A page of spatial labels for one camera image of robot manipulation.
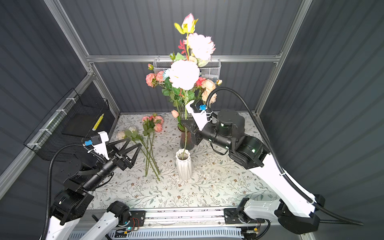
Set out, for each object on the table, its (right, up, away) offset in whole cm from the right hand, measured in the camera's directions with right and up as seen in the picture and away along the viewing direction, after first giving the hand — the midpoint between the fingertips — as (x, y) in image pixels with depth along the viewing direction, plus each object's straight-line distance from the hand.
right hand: (184, 121), depth 53 cm
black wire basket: (-59, +1, +24) cm, 64 cm away
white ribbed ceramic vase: (-1, -20, +19) cm, 28 cm away
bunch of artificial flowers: (-29, 0, +56) cm, 63 cm away
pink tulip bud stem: (-7, +5, +28) cm, 29 cm away
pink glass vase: (0, -13, +41) cm, 43 cm away
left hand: (-18, -8, +2) cm, 20 cm away
